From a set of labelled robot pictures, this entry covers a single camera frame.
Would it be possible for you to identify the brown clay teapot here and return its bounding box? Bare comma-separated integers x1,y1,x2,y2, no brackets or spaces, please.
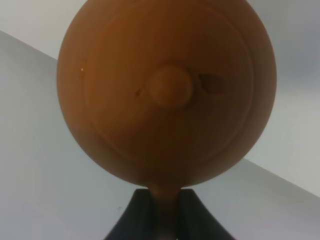
57,0,277,240

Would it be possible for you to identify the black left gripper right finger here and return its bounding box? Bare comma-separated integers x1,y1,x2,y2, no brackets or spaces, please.
177,189,235,240

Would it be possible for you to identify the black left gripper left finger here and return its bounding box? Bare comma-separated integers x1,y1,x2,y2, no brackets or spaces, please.
104,189,159,240

